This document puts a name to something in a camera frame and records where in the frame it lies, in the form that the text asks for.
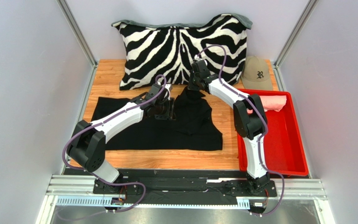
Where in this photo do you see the black t-shirt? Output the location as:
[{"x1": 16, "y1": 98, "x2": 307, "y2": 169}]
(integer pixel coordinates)
[{"x1": 106, "y1": 88, "x2": 223, "y2": 151}]

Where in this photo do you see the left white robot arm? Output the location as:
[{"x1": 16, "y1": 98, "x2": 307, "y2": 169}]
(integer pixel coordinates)
[{"x1": 64, "y1": 83, "x2": 174, "y2": 183}]

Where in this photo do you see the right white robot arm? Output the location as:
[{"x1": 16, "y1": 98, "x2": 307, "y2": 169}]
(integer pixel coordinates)
[{"x1": 188, "y1": 59, "x2": 270, "y2": 191}]

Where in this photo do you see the beige baseball cap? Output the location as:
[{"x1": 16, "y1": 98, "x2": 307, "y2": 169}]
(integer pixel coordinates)
[{"x1": 241, "y1": 56, "x2": 273, "y2": 91}]

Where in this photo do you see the zebra striped pillow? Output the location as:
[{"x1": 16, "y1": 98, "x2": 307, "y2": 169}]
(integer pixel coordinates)
[{"x1": 112, "y1": 13, "x2": 253, "y2": 91}]

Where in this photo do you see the rolled pink t-shirt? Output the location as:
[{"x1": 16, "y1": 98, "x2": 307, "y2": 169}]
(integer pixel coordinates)
[{"x1": 260, "y1": 95, "x2": 287, "y2": 112}]

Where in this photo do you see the red plastic tray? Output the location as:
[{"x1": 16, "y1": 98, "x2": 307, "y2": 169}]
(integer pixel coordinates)
[{"x1": 239, "y1": 89, "x2": 309, "y2": 176}]

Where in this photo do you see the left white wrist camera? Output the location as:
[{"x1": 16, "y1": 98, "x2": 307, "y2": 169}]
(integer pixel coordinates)
[{"x1": 164, "y1": 84, "x2": 172, "y2": 99}]

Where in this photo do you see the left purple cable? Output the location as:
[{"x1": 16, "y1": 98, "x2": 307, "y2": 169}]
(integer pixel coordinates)
[{"x1": 62, "y1": 74, "x2": 168, "y2": 222}]

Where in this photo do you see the right aluminium frame post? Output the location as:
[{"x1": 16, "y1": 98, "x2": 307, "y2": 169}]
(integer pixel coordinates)
[{"x1": 275, "y1": 0, "x2": 319, "y2": 67}]

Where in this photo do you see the aluminium frame post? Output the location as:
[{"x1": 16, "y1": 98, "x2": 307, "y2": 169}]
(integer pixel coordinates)
[
  {"x1": 275, "y1": 0, "x2": 319, "y2": 67},
  {"x1": 57, "y1": 0, "x2": 98, "y2": 68}
]

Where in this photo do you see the left aluminium frame post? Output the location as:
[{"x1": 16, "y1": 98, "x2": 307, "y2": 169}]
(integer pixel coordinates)
[{"x1": 57, "y1": 0, "x2": 98, "y2": 68}]

